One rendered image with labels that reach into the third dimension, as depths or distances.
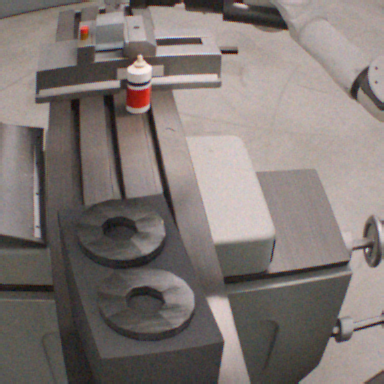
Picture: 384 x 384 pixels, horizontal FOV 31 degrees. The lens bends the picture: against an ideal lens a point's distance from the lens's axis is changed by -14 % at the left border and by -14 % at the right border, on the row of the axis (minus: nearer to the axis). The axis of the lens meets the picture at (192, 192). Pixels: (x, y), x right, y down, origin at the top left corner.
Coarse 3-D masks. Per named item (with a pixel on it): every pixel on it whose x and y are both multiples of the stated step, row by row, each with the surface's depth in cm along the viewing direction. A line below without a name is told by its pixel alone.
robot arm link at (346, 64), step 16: (320, 32) 93; (336, 32) 94; (304, 48) 96; (320, 48) 93; (336, 48) 92; (352, 48) 91; (320, 64) 96; (336, 64) 92; (352, 64) 90; (368, 64) 90; (336, 80) 93; (352, 80) 90; (368, 80) 87; (352, 96) 93; (368, 96) 88
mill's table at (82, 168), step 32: (64, 32) 155; (96, 96) 132; (160, 96) 132; (64, 128) 124; (96, 128) 124; (128, 128) 124; (160, 128) 124; (64, 160) 117; (96, 160) 117; (128, 160) 118; (160, 160) 121; (64, 192) 111; (96, 192) 112; (128, 192) 112; (160, 192) 116; (192, 192) 112; (192, 224) 107; (192, 256) 102; (64, 288) 96; (224, 288) 98; (64, 320) 91; (224, 320) 93; (64, 352) 86; (224, 352) 89
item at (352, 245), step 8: (376, 216) 148; (368, 224) 151; (376, 224) 146; (344, 232) 147; (368, 232) 152; (376, 232) 145; (344, 240) 145; (352, 240) 148; (360, 240) 148; (368, 240) 148; (376, 240) 146; (352, 248) 147; (360, 248) 148; (368, 248) 152; (376, 248) 147; (368, 256) 151; (376, 256) 145; (368, 264) 150; (376, 264) 146
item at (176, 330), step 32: (64, 224) 78; (96, 224) 76; (128, 224) 78; (160, 224) 77; (64, 256) 80; (96, 256) 73; (128, 256) 73; (160, 256) 75; (96, 288) 71; (128, 288) 70; (160, 288) 70; (192, 288) 72; (96, 320) 68; (128, 320) 66; (160, 320) 67; (192, 320) 69; (96, 352) 66; (128, 352) 65; (160, 352) 65; (192, 352) 66
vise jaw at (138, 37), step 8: (128, 16) 136; (136, 16) 136; (128, 24) 133; (136, 24) 133; (144, 24) 133; (128, 32) 130; (136, 32) 130; (144, 32) 130; (152, 32) 133; (128, 40) 127; (136, 40) 127; (144, 40) 127; (152, 40) 129; (128, 48) 128; (136, 48) 128; (144, 48) 128; (152, 48) 129; (128, 56) 129; (136, 56) 129; (144, 56) 130; (152, 56) 130
